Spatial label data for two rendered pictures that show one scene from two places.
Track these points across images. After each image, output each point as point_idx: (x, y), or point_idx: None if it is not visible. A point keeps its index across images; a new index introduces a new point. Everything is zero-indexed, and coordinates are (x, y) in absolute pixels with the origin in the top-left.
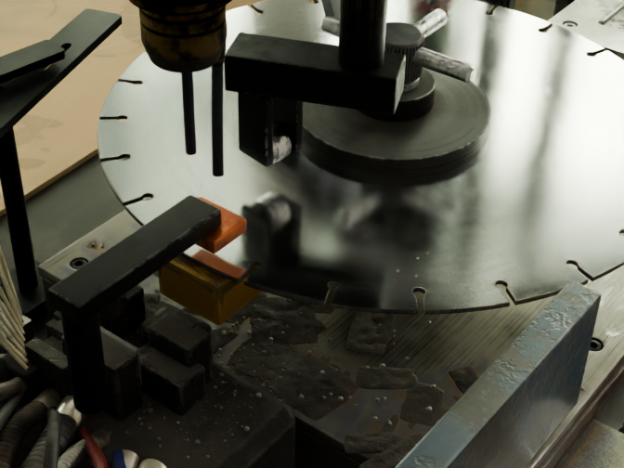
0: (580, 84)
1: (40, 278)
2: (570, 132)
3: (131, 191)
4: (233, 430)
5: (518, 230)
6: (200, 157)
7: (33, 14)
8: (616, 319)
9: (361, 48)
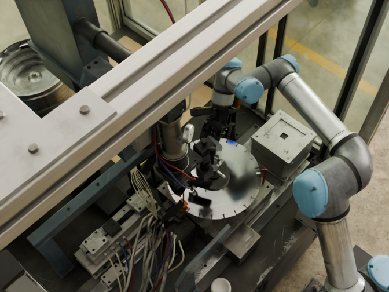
0: (247, 167)
1: (156, 177)
2: (242, 181)
3: (172, 192)
4: (186, 228)
5: (228, 203)
6: None
7: None
8: (249, 205)
9: (204, 183)
